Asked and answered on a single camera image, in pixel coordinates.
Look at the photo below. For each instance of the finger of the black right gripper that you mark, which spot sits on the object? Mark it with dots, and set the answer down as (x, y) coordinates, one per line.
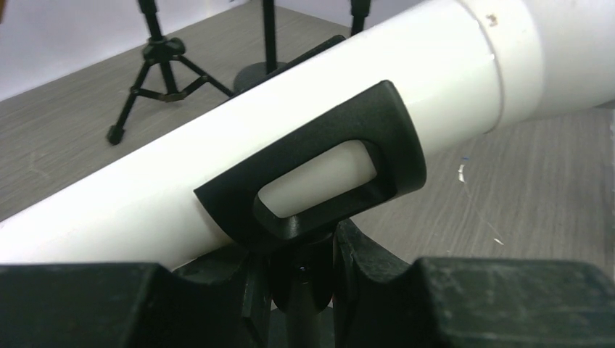
(322, 47)

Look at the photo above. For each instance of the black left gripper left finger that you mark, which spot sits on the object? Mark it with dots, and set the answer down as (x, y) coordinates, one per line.
(216, 300)

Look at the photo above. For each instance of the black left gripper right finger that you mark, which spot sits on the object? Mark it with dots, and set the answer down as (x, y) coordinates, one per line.
(382, 301)

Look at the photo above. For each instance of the black round-base stand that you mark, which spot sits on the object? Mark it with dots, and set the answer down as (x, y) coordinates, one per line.
(360, 10)
(286, 200)
(254, 73)

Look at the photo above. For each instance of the white microphone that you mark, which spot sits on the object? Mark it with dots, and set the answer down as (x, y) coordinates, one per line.
(462, 68)

